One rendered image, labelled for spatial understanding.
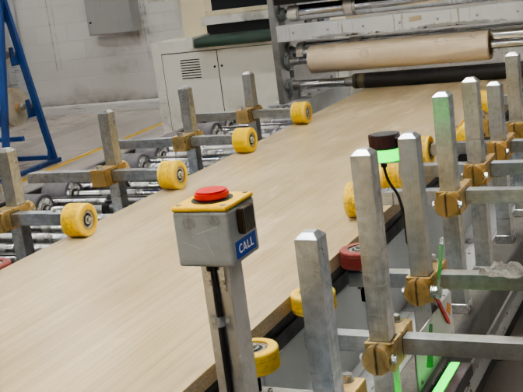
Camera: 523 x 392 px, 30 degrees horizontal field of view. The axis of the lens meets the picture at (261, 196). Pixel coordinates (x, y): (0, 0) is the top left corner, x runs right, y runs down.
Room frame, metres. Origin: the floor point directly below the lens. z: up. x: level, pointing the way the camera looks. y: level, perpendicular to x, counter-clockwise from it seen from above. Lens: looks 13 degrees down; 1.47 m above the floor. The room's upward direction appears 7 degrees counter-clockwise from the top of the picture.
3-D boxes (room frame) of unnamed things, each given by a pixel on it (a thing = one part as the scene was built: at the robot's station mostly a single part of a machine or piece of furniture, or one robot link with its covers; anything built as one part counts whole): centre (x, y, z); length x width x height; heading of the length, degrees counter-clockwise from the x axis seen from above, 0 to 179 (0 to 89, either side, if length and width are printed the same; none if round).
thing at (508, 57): (2.65, -0.73, 0.92); 0.03 x 0.03 x 0.48; 64
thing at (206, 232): (1.08, 0.06, 1.18); 0.07 x 0.07 x 0.08; 64
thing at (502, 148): (2.45, -0.63, 0.95); 0.13 x 0.06 x 0.05; 154
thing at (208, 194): (1.08, 0.06, 1.22); 0.04 x 0.04 x 0.02
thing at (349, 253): (1.85, -0.18, 0.85); 0.08 x 0.08 x 0.11
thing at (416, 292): (1.78, -0.29, 0.85); 0.13 x 0.06 x 0.05; 154
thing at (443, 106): (1.98, -0.39, 0.94); 0.03 x 0.03 x 0.48; 64
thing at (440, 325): (1.72, -0.29, 0.75); 0.26 x 0.01 x 0.10; 154
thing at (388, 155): (1.78, -0.24, 1.11); 0.06 x 0.06 x 0.02
